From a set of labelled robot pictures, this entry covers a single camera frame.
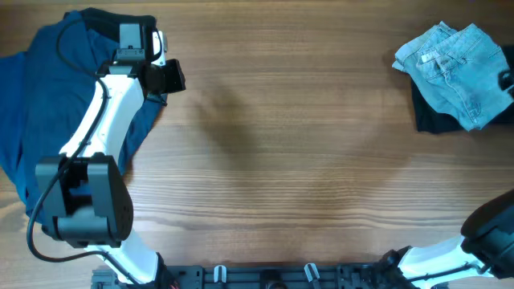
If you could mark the dark blue shirt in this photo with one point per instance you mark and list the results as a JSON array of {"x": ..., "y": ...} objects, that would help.
[{"x": 45, "y": 93}]

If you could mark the light denim shorts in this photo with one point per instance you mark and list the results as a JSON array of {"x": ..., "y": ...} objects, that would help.
[{"x": 457, "y": 73}]

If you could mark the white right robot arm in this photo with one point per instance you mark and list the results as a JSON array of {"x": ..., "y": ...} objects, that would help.
[{"x": 484, "y": 248}]

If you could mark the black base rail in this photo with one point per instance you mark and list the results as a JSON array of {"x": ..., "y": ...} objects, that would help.
[{"x": 341, "y": 276}]

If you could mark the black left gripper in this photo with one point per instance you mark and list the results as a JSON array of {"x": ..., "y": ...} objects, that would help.
[{"x": 175, "y": 82}]

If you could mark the black garment under shirt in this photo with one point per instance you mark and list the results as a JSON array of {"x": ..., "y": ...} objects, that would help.
[{"x": 107, "y": 23}]

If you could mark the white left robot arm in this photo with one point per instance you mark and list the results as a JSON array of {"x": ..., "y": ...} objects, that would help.
[{"x": 85, "y": 208}]

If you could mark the black folded garment right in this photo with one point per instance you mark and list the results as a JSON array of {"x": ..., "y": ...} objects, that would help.
[{"x": 428, "y": 120}]

